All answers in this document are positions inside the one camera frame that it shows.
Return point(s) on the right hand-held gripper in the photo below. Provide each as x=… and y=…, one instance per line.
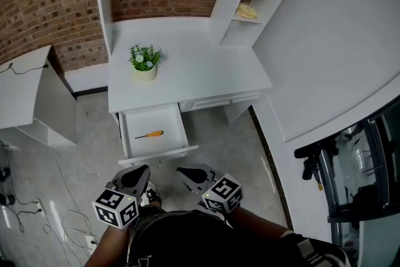
x=223, y=194

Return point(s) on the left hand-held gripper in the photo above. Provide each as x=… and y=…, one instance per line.
x=115, y=208

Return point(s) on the person's right forearm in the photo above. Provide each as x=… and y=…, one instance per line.
x=259, y=222

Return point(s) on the person's left forearm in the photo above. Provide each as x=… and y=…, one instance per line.
x=109, y=244

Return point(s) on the person's white shoe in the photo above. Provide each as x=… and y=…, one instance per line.
x=153, y=197

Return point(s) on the person's black clothing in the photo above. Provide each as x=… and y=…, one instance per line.
x=187, y=237

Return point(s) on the white power strip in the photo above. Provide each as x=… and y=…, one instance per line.
x=90, y=242
x=39, y=207

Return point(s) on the white desk with hutch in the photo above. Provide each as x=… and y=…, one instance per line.
x=193, y=68

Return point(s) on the potted green plant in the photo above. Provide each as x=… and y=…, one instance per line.
x=144, y=61

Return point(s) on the black tool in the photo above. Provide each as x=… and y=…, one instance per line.
x=312, y=159

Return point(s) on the black floor object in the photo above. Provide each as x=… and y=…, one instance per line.
x=7, y=199
x=4, y=173

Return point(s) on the white side table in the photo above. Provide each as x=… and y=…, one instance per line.
x=22, y=93

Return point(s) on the yellow object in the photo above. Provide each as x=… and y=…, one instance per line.
x=247, y=12

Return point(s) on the glass cabinet with black frame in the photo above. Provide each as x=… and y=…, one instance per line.
x=368, y=172

